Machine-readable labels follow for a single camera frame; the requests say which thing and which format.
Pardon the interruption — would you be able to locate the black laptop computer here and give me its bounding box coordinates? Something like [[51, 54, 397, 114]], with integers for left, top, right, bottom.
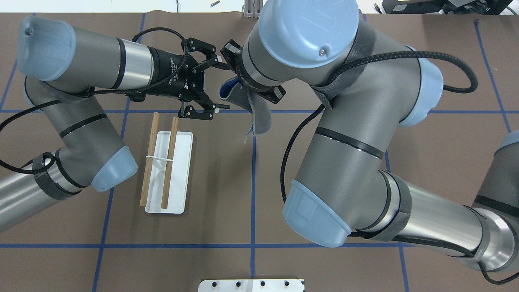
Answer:
[[381, 0, 512, 15]]

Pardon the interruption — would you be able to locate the grey blue microfibre towel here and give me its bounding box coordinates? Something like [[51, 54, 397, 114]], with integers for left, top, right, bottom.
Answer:
[[219, 77, 272, 142]]

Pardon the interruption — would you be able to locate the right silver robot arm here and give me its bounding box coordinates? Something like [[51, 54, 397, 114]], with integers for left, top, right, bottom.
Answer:
[[238, 0, 518, 272]]

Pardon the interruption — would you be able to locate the upper wooden rack dowel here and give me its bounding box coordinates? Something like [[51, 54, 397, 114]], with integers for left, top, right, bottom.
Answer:
[[139, 112, 160, 207]]

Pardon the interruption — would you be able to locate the aluminium frame post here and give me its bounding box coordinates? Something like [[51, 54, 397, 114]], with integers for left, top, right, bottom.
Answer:
[[242, 0, 264, 19]]

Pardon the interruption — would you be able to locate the wooden rack dowel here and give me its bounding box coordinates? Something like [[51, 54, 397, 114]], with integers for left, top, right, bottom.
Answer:
[[139, 112, 160, 207], [161, 117, 179, 209]]

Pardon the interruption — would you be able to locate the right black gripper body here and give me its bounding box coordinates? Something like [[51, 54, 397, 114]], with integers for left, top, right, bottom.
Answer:
[[238, 75, 287, 102]]

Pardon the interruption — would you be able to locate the lower wooden rack dowel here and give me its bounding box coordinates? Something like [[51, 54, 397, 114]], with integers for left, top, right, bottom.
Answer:
[[161, 117, 179, 209]]

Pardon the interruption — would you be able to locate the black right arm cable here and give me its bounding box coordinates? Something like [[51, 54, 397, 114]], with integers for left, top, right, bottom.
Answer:
[[280, 51, 519, 284]]

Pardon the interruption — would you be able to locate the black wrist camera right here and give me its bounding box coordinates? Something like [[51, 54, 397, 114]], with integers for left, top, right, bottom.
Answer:
[[219, 39, 241, 73]]

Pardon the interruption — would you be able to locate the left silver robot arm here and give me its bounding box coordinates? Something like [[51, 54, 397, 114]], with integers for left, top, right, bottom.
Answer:
[[1, 15, 230, 231]]

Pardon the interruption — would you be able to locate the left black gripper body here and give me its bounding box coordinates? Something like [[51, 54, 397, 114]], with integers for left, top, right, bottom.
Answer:
[[148, 39, 217, 120]]

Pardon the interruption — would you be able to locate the white central pedestal column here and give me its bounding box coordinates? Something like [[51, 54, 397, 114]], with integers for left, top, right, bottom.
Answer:
[[198, 279, 306, 292]]

